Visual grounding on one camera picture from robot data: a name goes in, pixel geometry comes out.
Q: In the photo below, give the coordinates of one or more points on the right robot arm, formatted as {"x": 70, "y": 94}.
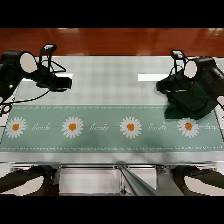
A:
{"x": 208, "y": 75}

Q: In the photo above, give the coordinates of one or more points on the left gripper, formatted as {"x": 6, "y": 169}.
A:
{"x": 55, "y": 84}

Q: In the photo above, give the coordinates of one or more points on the silver frame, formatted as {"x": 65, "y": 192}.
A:
{"x": 140, "y": 181}

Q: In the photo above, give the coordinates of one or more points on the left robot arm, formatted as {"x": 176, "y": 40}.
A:
{"x": 11, "y": 68}

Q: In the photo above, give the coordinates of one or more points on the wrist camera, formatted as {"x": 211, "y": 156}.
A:
{"x": 177, "y": 54}
{"x": 48, "y": 48}

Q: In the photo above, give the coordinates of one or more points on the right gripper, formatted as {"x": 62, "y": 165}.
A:
{"x": 171, "y": 85}

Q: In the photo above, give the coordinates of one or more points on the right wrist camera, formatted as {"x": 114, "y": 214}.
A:
{"x": 177, "y": 54}

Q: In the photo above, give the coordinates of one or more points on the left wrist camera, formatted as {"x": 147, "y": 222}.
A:
{"x": 48, "y": 48}

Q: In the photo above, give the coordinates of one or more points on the dark green garment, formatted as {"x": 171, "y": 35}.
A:
{"x": 193, "y": 103}

